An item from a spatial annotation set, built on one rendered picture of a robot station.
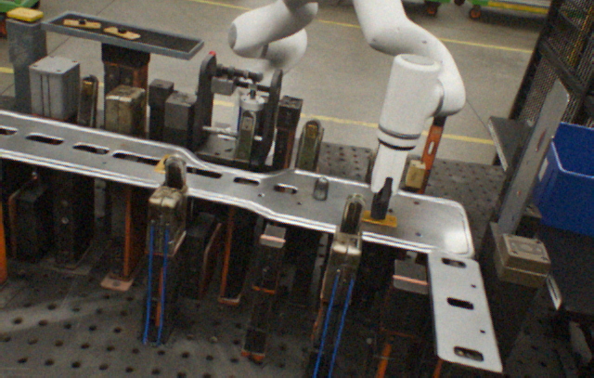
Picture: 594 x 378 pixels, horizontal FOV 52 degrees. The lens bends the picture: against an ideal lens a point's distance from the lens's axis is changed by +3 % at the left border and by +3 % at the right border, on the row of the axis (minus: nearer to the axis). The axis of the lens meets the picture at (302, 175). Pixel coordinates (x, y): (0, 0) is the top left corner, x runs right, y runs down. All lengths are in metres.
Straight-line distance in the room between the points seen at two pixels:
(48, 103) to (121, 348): 0.60
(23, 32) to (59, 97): 0.27
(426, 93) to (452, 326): 0.40
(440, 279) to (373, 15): 0.51
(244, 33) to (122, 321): 0.83
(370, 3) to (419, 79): 0.21
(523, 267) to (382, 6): 0.55
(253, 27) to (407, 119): 0.71
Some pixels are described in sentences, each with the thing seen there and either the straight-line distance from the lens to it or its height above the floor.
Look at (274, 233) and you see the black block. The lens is 1.17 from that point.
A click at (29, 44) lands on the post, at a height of 1.09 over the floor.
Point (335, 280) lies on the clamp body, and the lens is 1.10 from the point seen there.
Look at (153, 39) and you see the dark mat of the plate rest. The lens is 1.62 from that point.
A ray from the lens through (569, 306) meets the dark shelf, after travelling 1.16.
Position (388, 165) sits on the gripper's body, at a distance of 1.14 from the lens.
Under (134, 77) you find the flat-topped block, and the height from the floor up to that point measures 1.06.
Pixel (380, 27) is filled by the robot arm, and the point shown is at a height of 1.38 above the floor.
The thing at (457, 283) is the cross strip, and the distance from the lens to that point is 1.15.
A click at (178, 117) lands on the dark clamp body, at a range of 1.47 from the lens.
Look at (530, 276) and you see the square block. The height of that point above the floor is 1.02.
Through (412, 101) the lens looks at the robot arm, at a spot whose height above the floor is 1.28.
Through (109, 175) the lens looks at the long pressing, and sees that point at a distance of 1.30.
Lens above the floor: 1.64
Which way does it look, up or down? 28 degrees down
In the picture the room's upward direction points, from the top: 10 degrees clockwise
